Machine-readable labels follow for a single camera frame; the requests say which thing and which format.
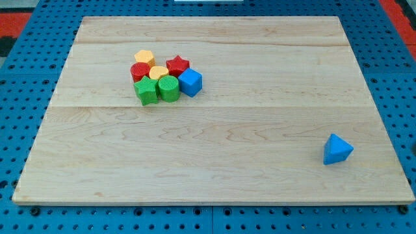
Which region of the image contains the blue cube block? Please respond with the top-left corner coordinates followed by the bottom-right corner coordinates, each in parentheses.
top-left (178, 68), bottom-right (203, 97)

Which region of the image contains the blue triangle block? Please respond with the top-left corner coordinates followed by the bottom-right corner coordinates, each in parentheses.
top-left (323, 133), bottom-right (354, 165)

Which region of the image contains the green cylinder block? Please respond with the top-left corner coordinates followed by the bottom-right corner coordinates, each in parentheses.
top-left (159, 75), bottom-right (180, 103)

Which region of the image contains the red star block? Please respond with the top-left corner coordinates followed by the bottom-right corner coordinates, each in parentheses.
top-left (166, 55), bottom-right (190, 77)

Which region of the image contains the green star block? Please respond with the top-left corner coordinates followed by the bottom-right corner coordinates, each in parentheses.
top-left (134, 76), bottom-right (159, 106)

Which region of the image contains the yellow heart block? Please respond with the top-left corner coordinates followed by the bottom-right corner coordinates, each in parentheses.
top-left (149, 66), bottom-right (169, 80)

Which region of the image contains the wooden board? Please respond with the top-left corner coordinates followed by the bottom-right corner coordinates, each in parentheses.
top-left (12, 16), bottom-right (415, 206)

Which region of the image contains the red cylinder block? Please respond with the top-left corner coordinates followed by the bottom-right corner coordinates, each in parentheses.
top-left (130, 62), bottom-right (150, 83)

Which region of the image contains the yellow hexagon block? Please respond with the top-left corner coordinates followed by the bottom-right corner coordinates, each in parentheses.
top-left (134, 50), bottom-right (156, 68)

